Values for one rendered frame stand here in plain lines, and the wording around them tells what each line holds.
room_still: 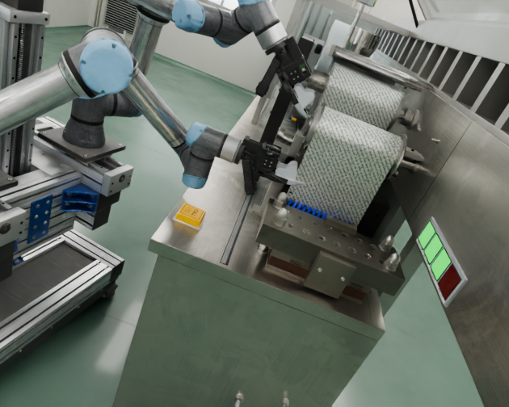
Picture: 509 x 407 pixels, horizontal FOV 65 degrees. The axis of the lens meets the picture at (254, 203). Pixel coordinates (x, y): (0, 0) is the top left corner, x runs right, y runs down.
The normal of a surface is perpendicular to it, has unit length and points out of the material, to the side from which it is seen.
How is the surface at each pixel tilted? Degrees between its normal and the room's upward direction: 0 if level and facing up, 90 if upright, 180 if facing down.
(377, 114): 92
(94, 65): 85
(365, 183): 90
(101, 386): 0
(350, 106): 92
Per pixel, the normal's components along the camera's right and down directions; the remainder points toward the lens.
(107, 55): 0.47, 0.50
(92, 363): 0.34, -0.83
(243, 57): -0.15, 0.43
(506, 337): -0.93, -0.37
